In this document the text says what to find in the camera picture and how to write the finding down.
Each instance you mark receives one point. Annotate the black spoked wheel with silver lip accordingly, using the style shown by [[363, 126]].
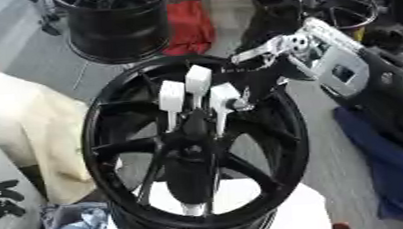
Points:
[[344, 2]]

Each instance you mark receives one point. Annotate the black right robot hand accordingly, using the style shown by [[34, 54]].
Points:
[[259, 74]]

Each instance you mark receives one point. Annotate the black wheel rim barrel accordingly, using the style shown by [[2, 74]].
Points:
[[118, 28]]

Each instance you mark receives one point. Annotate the cream fabric cover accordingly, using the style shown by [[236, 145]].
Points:
[[25, 130]]

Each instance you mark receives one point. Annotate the white bag with black print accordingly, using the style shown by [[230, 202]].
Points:
[[6, 205]]

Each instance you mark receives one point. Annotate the red bag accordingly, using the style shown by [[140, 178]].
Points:
[[189, 27]]

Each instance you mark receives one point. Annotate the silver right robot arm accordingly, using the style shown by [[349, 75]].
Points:
[[339, 63]]

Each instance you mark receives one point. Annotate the blue and green patterned cloth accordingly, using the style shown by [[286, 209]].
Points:
[[77, 227]]

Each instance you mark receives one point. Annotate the office chair base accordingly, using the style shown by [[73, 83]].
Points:
[[47, 19]]

